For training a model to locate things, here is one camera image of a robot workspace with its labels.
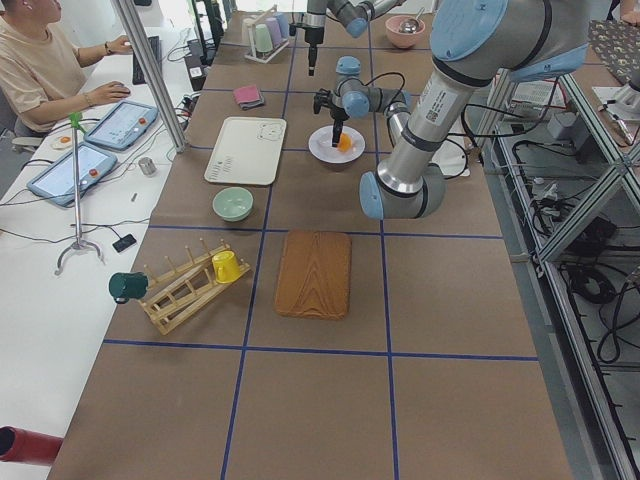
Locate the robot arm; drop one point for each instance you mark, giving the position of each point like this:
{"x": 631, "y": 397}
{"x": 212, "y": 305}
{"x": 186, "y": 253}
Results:
{"x": 472, "y": 42}
{"x": 353, "y": 17}

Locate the green bowl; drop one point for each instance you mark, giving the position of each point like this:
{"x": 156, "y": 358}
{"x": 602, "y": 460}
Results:
{"x": 233, "y": 204}

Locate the blue tablet near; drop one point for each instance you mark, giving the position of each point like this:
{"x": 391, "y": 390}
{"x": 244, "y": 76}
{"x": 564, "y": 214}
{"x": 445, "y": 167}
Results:
{"x": 57, "y": 182}

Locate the metal stand with green clip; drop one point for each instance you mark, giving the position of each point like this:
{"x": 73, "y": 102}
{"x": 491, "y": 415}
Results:
{"x": 79, "y": 244}

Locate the seated person beige shirt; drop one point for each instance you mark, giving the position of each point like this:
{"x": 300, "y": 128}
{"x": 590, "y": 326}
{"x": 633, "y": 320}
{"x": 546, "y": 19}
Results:
{"x": 42, "y": 71}

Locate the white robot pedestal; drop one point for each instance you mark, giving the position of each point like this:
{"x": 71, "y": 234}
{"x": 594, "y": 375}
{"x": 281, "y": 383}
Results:
{"x": 453, "y": 156}

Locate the pink bowl with ladle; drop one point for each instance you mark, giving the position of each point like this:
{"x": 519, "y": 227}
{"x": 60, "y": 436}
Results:
{"x": 405, "y": 30}

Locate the wooden cutting board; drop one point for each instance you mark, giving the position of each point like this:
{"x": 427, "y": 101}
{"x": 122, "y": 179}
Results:
{"x": 314, "y": 275}

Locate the cream bear tray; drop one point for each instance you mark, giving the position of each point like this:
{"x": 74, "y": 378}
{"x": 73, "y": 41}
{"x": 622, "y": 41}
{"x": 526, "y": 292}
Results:
{"x": 247, "y": 151}

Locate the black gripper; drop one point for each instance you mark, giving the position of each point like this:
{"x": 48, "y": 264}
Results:
{"x": 313, "y": 36}
{"x": 339, "y": 112}

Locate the purple cup on rack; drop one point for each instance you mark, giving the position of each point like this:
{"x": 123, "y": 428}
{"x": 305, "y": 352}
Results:
{"x": 273, "y": 27}

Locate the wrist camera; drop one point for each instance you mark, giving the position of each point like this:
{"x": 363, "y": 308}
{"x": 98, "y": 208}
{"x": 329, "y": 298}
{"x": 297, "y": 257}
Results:
{"x": 322, "y": 99}

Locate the wooden dish rack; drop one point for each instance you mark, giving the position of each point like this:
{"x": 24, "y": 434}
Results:
{"x": 183, "y": 290}

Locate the yellow mug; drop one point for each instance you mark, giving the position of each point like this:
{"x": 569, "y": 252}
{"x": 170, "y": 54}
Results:
{"x": 226, "y": 267}

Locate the blue tablet far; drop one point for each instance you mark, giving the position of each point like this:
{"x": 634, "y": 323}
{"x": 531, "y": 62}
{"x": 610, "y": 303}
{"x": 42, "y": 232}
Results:
{"x": 122, "y": 126}

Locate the blue tablet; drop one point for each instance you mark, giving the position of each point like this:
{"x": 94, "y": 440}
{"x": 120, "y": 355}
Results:
{"x": 57, "y": 182}
{"x": 122, "y": 126}

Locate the small metal cylinder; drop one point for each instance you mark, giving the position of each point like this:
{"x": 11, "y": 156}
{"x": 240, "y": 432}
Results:
{"x": 147, "y": 166}

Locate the blue cup on rack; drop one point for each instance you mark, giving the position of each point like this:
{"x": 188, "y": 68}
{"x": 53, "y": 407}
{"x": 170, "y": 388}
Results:
{"x": 283, "y": 24}

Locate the white wire cup rack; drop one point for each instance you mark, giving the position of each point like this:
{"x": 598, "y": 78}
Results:
{"x": 248, "y": 25}

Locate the white round plate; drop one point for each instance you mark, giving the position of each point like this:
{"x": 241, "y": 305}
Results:
{"x": 320, "y": 145}

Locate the pink folded cloth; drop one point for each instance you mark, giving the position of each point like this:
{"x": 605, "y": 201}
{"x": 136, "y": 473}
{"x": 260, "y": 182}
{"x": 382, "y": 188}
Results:
{"x": 247, "y": 93}

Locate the aluminium frame post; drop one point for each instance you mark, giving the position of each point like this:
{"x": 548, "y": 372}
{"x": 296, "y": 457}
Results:
{"x": 134, "y": 29}

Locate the orange fruit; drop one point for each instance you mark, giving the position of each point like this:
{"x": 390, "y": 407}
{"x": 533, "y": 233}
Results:
{"x": 345, "y": 142}

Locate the dark green cup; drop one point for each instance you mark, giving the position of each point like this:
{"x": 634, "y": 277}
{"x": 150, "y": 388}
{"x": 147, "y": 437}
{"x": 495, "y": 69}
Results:
{"x": 126, "y": 286}

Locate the red cylinder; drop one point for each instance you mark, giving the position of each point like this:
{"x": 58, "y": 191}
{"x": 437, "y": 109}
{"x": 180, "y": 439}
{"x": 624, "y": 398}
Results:
{"x": 28, "y": 447}

